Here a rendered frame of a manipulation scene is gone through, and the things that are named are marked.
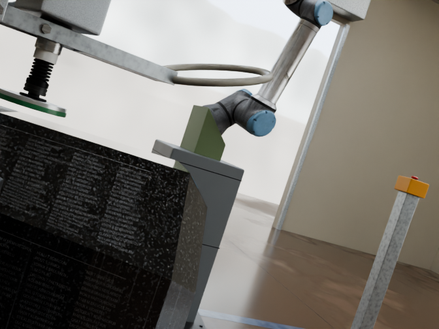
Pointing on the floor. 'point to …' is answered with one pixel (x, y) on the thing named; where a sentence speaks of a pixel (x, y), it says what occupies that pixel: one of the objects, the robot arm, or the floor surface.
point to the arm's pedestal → (178, 153)
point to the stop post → (389, 250)
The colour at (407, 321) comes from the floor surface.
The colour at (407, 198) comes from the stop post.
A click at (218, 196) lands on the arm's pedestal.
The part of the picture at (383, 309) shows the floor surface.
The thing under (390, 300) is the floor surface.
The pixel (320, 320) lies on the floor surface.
